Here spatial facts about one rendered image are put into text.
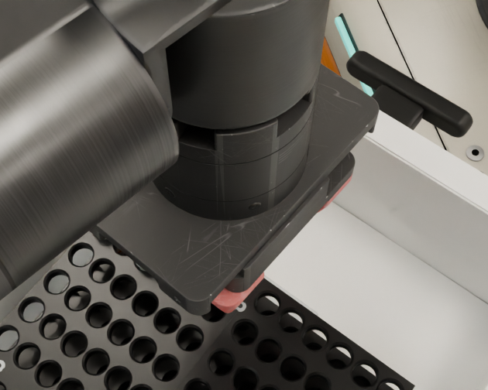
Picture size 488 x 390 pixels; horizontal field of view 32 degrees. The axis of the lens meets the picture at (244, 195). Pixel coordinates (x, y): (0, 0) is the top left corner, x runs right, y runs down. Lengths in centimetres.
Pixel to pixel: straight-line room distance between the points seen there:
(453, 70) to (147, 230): 98
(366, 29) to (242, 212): 100
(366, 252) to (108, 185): 31
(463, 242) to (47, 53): 30
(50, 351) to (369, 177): 18
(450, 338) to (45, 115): 34
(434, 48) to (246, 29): 106
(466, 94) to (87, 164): 106
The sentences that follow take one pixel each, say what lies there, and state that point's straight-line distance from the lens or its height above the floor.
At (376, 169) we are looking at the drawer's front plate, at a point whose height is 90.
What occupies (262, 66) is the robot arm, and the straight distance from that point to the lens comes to 21.
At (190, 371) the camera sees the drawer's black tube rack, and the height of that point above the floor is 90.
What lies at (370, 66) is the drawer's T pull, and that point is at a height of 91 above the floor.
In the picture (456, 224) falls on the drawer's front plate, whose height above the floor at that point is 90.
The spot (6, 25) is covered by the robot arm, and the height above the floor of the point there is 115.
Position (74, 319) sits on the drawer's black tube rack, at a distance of 42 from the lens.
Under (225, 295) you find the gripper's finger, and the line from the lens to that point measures 30.
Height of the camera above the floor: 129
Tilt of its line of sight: 65 degrees down
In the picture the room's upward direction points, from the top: 6 degrees counter-clockwise
